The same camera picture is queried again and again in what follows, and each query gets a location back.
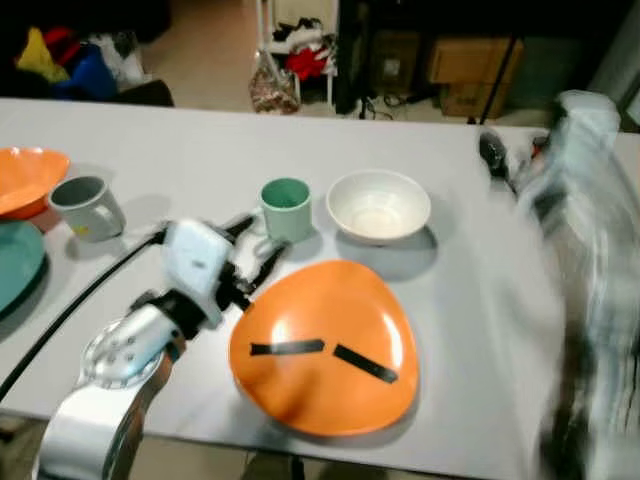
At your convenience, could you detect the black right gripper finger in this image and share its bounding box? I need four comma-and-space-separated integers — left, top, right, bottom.
478, 129, 513, 187

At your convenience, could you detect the green mug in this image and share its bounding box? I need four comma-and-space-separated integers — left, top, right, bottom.
249, 177, 316, 245

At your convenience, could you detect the small cardboard box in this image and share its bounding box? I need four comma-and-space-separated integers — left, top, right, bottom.
438, 83, 513, 121

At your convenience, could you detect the black slanted pole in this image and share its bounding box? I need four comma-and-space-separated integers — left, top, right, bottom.
468, 36, 523, 127

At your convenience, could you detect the black tape strip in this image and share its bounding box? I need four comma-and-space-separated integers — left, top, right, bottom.
331, 343, 400, 385
249, 338, 328, 358

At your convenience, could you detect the large cardboard box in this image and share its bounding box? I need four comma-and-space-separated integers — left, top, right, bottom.
428, 37, 525, 87

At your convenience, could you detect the white bowl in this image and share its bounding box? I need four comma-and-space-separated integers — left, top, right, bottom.
325, 168, 434, 246

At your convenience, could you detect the dark brown cardboard box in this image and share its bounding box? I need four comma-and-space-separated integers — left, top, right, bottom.
368, 30, 423, 98

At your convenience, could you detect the patterned brown bag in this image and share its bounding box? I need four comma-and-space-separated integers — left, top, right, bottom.
248, 48, 302, 115

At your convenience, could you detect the orange rounded plate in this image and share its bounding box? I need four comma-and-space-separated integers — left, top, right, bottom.
227, 259, 422, 439

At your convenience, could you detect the grey mug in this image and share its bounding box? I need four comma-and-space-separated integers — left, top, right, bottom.
46, 174, 128, 244

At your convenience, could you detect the white metal rack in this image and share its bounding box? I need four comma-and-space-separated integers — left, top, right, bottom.
254, 0, 343, 113

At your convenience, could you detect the red cloth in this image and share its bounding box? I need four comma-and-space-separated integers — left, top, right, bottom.
284, 44, 333, 82

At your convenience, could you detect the teal plate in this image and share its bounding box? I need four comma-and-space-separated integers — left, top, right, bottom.
0, 219, 49, 315

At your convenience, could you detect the orange bowl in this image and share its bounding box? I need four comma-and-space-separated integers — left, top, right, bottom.
0, 146, 72, 220

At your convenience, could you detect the colourful clothes pile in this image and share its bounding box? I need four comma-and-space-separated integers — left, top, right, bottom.
14, 24, 149, 102

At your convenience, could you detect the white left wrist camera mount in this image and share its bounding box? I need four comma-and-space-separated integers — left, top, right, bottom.
160, 219, 237, 326

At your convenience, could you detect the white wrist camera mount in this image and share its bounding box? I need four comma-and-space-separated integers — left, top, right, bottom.
160, 219, 237, 326
550, 89, 625, 173

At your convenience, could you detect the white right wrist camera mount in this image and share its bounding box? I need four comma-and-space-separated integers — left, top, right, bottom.
550, 89, 625, 173

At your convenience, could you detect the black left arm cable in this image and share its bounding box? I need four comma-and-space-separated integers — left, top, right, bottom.
0, 229, 169, 403

